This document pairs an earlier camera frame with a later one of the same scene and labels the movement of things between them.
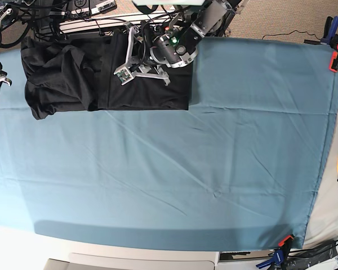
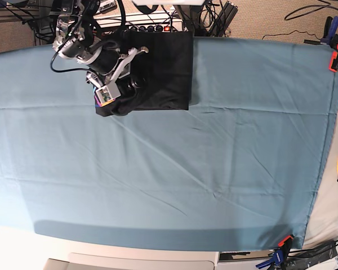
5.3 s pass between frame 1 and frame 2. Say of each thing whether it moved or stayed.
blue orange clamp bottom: stayed
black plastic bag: stayed
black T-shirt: moved
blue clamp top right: stayed
